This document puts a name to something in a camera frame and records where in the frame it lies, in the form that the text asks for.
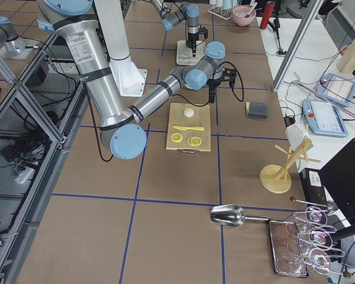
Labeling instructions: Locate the metal scoop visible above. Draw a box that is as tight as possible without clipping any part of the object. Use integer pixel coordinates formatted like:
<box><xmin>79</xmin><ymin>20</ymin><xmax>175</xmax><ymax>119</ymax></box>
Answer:
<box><xmin>210</xmin><ymin>204</ymin><xmax>269</xmax><ymax>227</ymax></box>

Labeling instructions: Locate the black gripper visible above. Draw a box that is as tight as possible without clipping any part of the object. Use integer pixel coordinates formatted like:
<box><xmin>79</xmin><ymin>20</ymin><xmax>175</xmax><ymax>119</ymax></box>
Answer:
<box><xmin>186</xmin><ymin>25</ymin><xmax>208</xmax><ymax>57</ymax></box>
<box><xmin>207</xmin><ymin>67</ymin><xmax>236</xmax><ymax>104</ymax></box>

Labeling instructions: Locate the yellow plastic knife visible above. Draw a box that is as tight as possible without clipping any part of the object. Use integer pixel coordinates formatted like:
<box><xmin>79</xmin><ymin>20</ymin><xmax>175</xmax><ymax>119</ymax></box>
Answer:
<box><xmin>173</xmin><ymin>125</ymin><xmax>205</xmax><ymax>131</ymax></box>

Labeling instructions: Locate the grey folded cloth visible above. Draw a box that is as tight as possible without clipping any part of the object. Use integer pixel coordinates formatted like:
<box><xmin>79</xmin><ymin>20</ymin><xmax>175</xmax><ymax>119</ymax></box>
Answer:
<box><xmin>248</xmin><ymin>101</ymin><xmax>268</xmax><ymax>119</ymax></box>

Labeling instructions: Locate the blue teach pendant near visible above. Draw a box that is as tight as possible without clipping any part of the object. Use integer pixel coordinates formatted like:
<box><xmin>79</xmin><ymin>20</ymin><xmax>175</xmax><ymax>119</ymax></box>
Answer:
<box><xmin>302</xmin><ymin>99</ymin><xmax>348</xmax><ymax>137</ymax></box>

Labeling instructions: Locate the black monitor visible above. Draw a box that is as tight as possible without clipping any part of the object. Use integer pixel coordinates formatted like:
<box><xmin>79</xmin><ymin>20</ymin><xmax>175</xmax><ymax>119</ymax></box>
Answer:
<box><xmin>319</xmin><ymin>138</ymin><xmax>355</xmax><ymax>225</ymax></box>

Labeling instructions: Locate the lemon slice top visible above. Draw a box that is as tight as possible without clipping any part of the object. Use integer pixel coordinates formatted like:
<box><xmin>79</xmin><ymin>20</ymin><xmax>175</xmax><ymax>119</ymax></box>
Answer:
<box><xmin>170</xmin><ymin>133</ymin><xmax>183</xmax><ymax>143</ymax></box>

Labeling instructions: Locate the pink mixing bowl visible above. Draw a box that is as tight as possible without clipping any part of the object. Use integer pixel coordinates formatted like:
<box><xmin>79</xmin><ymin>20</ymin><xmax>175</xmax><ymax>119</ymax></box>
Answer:
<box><xmin>232</xmin><ymin>6</ymin><xmax>256</xmax><ymax>26</ymax></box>

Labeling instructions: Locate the blue teach pendant far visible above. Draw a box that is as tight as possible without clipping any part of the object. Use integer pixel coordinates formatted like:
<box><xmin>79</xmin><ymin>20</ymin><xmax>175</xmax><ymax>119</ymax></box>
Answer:
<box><xmin>316</xmin><ymin>73</ymin><xmax>355</xmax><ymax>107</ymax></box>

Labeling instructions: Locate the wooden mug tree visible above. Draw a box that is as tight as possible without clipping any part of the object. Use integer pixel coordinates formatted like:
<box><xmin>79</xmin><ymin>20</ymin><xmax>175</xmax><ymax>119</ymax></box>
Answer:
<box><xmin>259</xmin><ymin>135</ymin><xmax>321</xmax><ymax>194</ymax></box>

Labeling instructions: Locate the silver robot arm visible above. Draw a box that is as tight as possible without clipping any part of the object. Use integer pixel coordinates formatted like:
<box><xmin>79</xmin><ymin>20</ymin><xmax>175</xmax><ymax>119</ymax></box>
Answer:
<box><xmin>37</xmin><ymin>1</ymin><xmax>225</xmax><ymax>160</ymax></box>
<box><xmin>150</xmin><ymin>1</ymin><xmax>208</xmax><ymax>59</ymax></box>

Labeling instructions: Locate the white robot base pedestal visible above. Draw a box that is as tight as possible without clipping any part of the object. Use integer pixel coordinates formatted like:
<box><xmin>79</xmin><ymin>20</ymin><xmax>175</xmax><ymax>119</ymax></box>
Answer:
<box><xmin>94</xmin><ymin>0</ymin><xmax>147</xmax><ymax>97</ymax></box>

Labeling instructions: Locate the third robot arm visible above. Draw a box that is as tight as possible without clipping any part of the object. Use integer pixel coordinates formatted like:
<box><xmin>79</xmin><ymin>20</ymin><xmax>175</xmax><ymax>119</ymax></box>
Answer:
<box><xmin>0</xmin><ymin>11</ymin><xmax>130</xmax><ymax>64</ymax></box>

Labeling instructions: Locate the bamboo cutting board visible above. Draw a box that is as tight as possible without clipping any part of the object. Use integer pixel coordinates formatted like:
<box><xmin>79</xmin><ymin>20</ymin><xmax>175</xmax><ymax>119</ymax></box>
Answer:
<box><xmin>166</xmin><ymin>103</ymin><xmax>211</xmax><ymax>153</ymax></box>

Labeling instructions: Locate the glass rack tray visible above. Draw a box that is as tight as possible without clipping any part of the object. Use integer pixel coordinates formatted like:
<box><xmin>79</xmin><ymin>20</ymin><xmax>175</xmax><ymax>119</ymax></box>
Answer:
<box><xmin>267</xmin><ymin>220</ymin><xmax>301</xmax><ymax>276</ymax></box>

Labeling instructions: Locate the aluminium frame post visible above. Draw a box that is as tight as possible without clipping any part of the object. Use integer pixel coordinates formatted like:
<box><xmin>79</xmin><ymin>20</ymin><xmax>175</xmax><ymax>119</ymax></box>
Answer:
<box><xmin>272</xmin><ymin>0</ymin><xmax>324</xmax><ymax>92</ymax></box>

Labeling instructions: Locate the blue teach pendant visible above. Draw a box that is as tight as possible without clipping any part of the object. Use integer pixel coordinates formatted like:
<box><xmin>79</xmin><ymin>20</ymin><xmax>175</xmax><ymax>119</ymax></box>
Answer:
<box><xmin>302</xmin><ymin>99</ymin><xmax>348</xmax><ymax>137</ymax></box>
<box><xmin>316</xmin><ymin>73</ymin><xmax>355</xmax><ymax>107</ymax></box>

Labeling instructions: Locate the red cylinder bottle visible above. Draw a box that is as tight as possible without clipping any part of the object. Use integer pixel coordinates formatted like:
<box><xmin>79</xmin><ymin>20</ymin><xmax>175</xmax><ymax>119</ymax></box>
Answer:
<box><xmin>259</xmin><ymin>1</ymin><xmax>275</xmax><ymax>30</ymax></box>

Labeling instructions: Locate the yellow sponge cloth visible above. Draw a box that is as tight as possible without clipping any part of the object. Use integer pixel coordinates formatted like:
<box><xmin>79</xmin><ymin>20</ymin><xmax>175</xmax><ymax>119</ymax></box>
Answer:
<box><xmin>245</xmin><ymin>101</ymin><xmax>250</xmax><ymax>116</ymax></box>

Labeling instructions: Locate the white bear tray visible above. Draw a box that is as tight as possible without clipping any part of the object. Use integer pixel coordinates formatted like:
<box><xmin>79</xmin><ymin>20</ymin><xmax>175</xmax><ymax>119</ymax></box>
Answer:
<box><xmin>176</xmin><ymin>40</ymin><xmax>206</xmax><ymax>66</ymax></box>

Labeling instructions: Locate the white steamed bun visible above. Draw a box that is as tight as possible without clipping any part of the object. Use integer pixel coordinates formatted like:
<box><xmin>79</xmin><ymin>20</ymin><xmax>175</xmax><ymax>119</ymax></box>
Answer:
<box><xmin>183</xmin><ymin>108</ymin><xmax>195</xmax><ymax>118</ymax></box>

